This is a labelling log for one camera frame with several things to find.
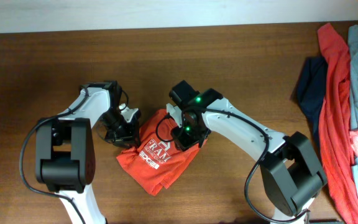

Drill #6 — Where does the orange soccer t-shirt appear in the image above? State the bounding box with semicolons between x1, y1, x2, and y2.
116;109;200;196

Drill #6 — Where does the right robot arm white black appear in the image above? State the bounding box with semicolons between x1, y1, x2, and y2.
167;87;327;223

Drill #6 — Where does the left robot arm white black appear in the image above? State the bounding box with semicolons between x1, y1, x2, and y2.
35;81;140;223

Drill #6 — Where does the navy garment in pile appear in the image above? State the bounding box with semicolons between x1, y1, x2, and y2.
296;56;328;147

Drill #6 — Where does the red shirt in pile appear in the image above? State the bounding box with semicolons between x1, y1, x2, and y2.
317;23;358;223

